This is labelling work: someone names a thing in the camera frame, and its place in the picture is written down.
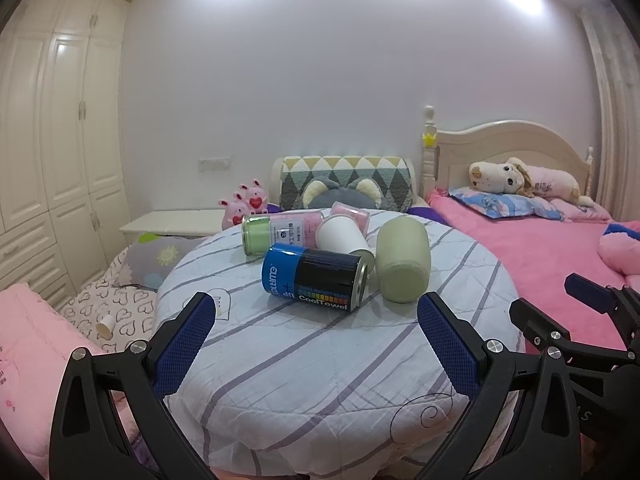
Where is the white paper cup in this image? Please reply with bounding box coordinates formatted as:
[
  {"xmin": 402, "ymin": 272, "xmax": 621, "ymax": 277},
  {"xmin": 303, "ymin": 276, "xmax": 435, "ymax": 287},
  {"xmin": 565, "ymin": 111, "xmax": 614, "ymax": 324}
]
[{"xmin": 316, "ymin": 214, "xmax": 374, "ymax": 264}]

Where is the small paper cup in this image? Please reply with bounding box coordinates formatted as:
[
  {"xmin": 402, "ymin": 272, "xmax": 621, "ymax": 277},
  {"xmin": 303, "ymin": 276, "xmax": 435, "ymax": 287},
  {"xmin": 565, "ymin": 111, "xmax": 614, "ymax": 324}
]
[{"xmin": 96, "ymin": 314, "xmax": 116, "ymax": 340}]

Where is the sage green cup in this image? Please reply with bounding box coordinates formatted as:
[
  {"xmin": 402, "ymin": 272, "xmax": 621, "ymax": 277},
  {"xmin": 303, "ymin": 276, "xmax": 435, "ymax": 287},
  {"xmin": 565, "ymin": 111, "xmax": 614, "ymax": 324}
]
[{"xmin": 375, "ymin": 216, "xmax": 431, "ymax": 304}]

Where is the pink plastic cup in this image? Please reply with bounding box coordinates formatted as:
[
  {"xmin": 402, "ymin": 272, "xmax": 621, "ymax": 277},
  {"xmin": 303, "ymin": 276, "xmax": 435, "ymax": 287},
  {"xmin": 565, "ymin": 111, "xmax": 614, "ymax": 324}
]
[{"xmin": 331, "ymin": 202, "xmax": 371, "ymax": 235}]

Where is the pink bed blanket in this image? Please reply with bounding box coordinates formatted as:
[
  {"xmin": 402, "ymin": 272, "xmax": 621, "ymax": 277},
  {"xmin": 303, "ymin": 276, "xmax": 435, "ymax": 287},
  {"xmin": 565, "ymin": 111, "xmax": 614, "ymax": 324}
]
[{"xmin": 426, "ymin": 190, "xmax": 626, "ymax": 350}]

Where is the pink plush pillow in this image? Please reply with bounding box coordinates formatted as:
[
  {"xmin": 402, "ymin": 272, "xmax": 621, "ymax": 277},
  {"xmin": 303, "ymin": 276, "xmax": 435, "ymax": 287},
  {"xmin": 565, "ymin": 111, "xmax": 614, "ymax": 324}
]
[{"xmin": 598, "ymin": 220, "xmax": 640, "ymax": 276}]

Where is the pink folded quilt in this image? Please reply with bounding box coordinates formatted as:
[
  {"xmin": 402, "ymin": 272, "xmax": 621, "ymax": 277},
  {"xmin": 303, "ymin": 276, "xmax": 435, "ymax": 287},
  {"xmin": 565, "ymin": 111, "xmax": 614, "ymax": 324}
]
[{"xmin": 0, "ymin": 284, "xmax": 126, "ymax": 477}]

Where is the heart pattern sheet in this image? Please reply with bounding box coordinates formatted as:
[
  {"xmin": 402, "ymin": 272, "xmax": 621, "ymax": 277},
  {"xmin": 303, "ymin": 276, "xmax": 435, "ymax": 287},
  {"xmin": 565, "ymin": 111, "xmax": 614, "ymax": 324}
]
[{"xmin": 58, "ymin": 248, "xmax": 157, "ymax": 353}]

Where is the blue cartoon pillow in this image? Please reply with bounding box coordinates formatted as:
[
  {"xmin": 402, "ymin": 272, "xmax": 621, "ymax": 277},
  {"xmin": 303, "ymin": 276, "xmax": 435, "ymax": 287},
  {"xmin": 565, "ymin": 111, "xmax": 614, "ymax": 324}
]
[{"xmin": 448, "ymin": 186, "xmax": 563, "ymax": 221}]

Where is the white dog plush toy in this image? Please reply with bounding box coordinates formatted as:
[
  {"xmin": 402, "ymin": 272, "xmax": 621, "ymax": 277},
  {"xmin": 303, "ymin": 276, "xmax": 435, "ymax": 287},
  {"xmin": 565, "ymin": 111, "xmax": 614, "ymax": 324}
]
[{"xmin": 469, "ymin": 157, "xmax": 594, "ymax": 207}]

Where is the blue black towel canister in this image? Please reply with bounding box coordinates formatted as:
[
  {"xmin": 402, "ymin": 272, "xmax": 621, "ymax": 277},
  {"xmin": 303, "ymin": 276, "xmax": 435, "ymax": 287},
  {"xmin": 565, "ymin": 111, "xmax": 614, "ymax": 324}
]
[{"xmin": 262, "ymin": 244, "xmax": 369, "ymax": 312}]

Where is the grey flower pillow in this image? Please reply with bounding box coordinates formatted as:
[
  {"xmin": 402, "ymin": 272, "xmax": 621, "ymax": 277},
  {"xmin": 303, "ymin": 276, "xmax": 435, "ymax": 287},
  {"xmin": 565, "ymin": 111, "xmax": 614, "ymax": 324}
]
[{"xmin": 116, "ymin": 233, "xmax": 203, "ymax": 292}]

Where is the cream wooden bed headboard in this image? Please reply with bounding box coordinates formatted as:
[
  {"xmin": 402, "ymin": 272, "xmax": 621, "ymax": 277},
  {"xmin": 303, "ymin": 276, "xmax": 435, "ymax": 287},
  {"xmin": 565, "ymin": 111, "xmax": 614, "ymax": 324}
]
[{"xmin": 420, "ymin": 105, "xmax": 593, "ymax": 196}]

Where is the striped white quilt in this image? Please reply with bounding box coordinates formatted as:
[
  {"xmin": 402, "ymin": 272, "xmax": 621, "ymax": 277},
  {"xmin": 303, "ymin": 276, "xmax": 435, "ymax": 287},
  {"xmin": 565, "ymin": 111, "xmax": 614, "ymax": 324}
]
[{"xmin": 154, "ymin": 208, "xmax": 526, "ymax": 478}]

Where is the triangle pattern headboard cushion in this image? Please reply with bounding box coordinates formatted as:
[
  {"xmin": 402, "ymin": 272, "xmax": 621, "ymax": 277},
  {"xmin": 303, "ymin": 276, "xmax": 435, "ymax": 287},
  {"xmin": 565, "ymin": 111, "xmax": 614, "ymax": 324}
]
[{"xmin": 268, "ymin": 155, "xmax": 426, "ymax": 212}]

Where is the yellow star sticker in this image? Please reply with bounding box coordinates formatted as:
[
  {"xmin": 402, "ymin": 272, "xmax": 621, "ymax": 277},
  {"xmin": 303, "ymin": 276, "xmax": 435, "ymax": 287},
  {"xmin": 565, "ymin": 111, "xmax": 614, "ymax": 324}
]
[{"xmin": 422, "ymin": 133, "xmax": 437, "ymax": 148}]

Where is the cream wardrobe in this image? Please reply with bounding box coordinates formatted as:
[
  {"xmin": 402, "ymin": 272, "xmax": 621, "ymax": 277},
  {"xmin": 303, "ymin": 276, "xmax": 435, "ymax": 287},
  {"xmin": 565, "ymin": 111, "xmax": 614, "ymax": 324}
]
[{"xmin": 1, "ymin": 0, "xmax": 130, "ymax": 309}]

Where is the white bedside table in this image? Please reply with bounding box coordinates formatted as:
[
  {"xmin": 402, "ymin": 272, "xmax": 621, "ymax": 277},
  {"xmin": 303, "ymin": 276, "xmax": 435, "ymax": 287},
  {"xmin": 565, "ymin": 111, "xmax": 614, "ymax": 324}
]
[{"xmin": 119, "ymin": 209, "xmax": 224, "ymax": 245}]

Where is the pink green clear canister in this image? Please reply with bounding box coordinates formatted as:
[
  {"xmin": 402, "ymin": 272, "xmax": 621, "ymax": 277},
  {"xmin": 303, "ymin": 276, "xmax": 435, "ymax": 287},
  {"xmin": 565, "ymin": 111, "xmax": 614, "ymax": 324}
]
[{"xmin": 241, "ymin": 210, "xmax": 324, "ymax": 256}]

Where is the grey bear cushion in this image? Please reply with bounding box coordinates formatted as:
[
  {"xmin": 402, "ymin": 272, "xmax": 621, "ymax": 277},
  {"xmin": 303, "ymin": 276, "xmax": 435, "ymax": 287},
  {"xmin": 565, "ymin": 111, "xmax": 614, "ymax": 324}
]
[{"xmin": 302, "ymin": 178, "xmax": 383, "ymax": 209}]

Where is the white curtain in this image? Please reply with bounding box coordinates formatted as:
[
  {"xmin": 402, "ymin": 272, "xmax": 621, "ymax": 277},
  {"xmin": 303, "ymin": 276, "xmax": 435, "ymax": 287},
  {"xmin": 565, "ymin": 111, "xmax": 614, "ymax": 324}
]
[{"xmin": 579, "ymin": 4, "xmax": 639, "ymax": 221}]

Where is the pink bunny plush front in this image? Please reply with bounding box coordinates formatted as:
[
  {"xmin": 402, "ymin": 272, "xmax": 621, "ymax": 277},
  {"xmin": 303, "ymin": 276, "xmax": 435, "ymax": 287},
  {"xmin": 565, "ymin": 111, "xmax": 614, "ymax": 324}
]
[{"xmin": 218, "ymin": 192, "xmax": 252, "ymax": 230}]

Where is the pink bunny plush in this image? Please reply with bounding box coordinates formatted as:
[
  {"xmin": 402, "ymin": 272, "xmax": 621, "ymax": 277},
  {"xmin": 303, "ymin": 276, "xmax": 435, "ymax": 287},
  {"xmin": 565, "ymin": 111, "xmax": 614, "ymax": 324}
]
[
  {"xmin": 240, "ymin": 179, "xmax": 268, "ymax": 214},
  {"xmin": 218, "ymin": 192, "xmax": 252, "ymax": 230}
]

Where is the purple blanket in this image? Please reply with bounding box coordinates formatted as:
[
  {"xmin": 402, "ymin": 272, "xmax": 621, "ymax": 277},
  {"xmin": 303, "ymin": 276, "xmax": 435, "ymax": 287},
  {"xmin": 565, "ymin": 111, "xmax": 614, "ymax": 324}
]
[{"xmin": 264, "ymin": 196, "xmax": 432, "ymax": 221}]

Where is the pink bunny plush back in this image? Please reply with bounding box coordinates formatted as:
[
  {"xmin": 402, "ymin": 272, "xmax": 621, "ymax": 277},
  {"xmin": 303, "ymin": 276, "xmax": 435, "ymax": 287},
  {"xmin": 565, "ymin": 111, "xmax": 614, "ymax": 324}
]
[{"xmin": 240, "ymin": 179, "xmax": 268, "ymax": 214}]

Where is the wall switch plate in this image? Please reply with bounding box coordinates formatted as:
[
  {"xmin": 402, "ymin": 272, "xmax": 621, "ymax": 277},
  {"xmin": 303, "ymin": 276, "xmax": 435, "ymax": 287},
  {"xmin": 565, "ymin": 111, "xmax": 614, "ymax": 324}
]
[{"xmin": 198, "ymin": 157, "xmax": 232, "ymax": 172}]

